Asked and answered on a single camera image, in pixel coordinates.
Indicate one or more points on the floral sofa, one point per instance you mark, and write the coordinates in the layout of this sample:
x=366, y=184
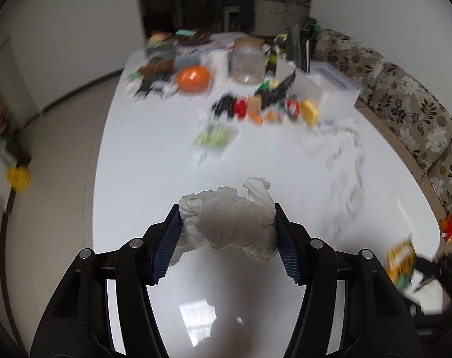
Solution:
x=416, y=124

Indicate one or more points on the yellow sponge block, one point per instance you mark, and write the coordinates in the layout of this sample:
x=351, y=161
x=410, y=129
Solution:
x=309, y=112

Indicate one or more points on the grey tin snack box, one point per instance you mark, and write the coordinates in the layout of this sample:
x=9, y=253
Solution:
x=159, y=46

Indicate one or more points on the dark fruit bowl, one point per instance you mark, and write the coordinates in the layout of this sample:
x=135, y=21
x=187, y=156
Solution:
x=191, y=38

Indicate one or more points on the brown sweet potato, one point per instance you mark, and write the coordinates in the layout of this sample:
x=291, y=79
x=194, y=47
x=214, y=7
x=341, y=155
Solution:
x=160, y=67

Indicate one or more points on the white sideboard cabinet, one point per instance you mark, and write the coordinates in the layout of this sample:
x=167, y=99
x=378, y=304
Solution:
x=272, y=18

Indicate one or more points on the red plush toy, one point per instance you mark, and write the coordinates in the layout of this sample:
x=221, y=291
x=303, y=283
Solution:
x=445, y=226

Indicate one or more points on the yellow snack packet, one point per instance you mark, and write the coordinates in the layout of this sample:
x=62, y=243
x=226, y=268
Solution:
x=400, y=260

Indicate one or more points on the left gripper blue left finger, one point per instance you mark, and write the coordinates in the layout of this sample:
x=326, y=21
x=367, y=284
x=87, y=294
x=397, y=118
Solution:
x=76, y=321

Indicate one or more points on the orange ball in bag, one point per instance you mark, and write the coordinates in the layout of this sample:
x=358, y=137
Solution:
x=193, y=79

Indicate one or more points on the white storage box with lid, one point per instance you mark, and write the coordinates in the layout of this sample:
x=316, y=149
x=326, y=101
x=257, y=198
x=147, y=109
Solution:
x=333, y=93

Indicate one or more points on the green drink pouch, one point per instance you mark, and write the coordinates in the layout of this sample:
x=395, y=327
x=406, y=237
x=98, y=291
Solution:
x=213, y=141

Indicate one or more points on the black tablet in box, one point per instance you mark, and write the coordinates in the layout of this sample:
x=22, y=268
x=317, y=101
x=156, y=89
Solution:
x=300, y=44

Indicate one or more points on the yellow potty chair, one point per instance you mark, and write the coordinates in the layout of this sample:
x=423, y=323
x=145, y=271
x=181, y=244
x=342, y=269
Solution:
x=18, y=177

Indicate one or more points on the black toy figure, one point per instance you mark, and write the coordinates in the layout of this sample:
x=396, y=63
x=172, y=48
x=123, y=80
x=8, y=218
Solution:
x=224, y=105

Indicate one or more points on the white plastic bag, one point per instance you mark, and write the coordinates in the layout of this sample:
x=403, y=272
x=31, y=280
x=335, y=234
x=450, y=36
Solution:
x=220, y=218

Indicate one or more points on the white tissue roll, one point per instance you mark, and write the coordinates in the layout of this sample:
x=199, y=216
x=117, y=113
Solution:
x=220, y=64

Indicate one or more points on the clear glass jar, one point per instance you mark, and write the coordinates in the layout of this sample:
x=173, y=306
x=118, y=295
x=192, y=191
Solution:
x=248, y=61

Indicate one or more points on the yellow flower plant pot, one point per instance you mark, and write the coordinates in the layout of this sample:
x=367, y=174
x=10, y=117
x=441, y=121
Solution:
x=11, y=151

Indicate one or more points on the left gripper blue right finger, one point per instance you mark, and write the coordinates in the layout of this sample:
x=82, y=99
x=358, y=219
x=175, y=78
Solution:
x=376, y=322

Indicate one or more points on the red toy can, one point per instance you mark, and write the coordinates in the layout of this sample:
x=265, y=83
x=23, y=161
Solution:
x=293, y=108

